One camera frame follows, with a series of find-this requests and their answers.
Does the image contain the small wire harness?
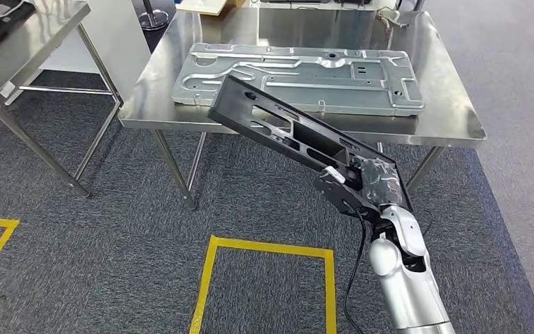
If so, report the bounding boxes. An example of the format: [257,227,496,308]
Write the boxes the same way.
[376,6,408,29]

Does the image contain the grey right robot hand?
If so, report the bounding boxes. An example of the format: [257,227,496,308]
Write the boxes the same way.
[358,157,405,209]

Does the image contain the stainless steel workbench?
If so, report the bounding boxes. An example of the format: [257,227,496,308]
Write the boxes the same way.
[118,6,488,211]

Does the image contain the thin black cable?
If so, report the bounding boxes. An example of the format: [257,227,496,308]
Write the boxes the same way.
[421,209,435,237]

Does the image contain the brown cardboard box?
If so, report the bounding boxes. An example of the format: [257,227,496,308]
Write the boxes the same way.
[176,0,231,17]

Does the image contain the black plastic plate frame part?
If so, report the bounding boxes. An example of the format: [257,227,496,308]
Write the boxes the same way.
[207,74,414,218]

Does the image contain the stamped grey metal panel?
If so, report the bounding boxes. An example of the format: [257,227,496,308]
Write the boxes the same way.
[171,42,426,117]

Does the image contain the stainless steel table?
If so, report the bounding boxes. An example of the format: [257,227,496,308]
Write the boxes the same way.
[0,0,123,200]

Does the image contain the thick black camera cable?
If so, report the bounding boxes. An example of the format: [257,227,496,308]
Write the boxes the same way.
[343,209,370,334]

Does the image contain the black camera bracket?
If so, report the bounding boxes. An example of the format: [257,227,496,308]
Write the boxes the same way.
[313,168,383,223]

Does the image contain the chrome stanchion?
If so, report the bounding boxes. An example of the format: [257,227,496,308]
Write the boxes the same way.
[138,0,170,31]

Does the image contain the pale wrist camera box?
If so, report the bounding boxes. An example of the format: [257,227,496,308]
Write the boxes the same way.
[320,166,346,184]

